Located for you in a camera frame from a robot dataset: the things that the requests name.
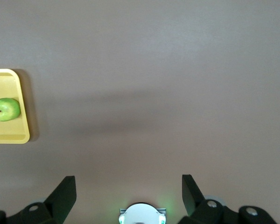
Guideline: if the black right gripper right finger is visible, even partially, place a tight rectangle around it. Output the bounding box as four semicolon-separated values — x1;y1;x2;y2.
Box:
179;174;278;224

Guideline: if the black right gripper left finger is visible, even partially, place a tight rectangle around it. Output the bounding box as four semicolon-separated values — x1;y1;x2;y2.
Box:
0;175;77;224

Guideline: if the green apple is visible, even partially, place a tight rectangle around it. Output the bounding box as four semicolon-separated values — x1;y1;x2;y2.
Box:
0;98;21;122

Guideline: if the yellow plastic tray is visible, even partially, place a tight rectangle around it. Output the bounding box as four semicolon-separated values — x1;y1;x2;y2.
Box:
0;68;31;145

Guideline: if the brown table cover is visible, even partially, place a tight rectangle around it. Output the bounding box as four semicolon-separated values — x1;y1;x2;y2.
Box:
0;0;280;224

